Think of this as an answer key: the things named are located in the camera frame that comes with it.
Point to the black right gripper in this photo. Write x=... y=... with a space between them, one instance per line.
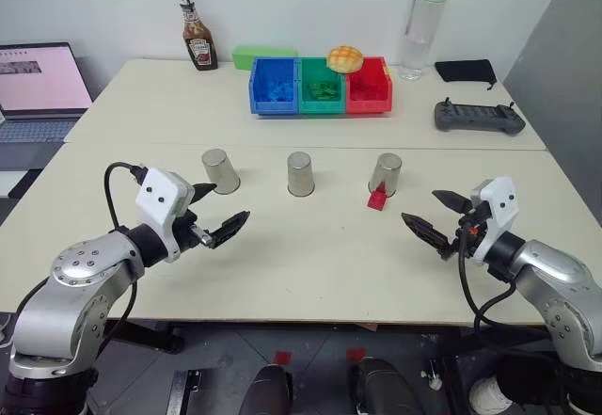
x=471 y=224

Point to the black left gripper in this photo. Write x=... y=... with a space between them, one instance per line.
x=187 y=236

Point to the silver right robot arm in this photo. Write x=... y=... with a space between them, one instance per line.
x=555 y=269

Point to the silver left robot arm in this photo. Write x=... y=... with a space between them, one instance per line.
x=75 y=264

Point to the steel cup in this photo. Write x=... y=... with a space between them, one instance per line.
x=220 y=172
x=386 y=172
x=300 y=175

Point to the small red plastic block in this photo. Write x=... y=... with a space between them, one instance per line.
x=376 y=201

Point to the grey handheld controller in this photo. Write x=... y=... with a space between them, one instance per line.
x=477 y=118

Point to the blue plastic bin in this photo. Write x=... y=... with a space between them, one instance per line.
x=275 y=106

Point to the red plastic bin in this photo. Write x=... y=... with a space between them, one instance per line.
x=369 y=105

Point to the blue plastic pieces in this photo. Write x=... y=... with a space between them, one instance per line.
x=280 y=91

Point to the black table base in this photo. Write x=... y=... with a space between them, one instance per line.
x=150 y=337

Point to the green plastic bin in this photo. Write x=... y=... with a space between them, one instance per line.
x=322 y=106

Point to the black fabric pouch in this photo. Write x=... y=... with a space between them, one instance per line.
x=463 y=70

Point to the green rectangular box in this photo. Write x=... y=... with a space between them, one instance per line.
x=244 y=55

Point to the green plastic pieces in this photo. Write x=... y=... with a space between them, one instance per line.
x=324 y=89

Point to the ketchup bottle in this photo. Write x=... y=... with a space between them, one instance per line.
x=200 y=41

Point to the clear water bottle green cap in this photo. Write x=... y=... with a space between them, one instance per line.
x=416 y=48

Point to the dark rounded shape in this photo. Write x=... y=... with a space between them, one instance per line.
x=265 y=391
x=383 y=387

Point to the yellow bread bun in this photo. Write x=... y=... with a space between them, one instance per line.
x=345 y=59

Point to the white round object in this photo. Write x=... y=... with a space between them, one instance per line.
x=486 y=398

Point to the open laptop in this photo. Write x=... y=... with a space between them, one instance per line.
x=42 y=81

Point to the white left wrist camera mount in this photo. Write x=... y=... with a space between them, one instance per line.
x=157 y=194

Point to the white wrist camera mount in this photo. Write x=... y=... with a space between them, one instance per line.
x=157 y=194
x=501 y=198

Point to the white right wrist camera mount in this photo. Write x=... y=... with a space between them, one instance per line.
x=501 y=198

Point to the black metal bracket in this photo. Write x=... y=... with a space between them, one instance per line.
x=188 y=394

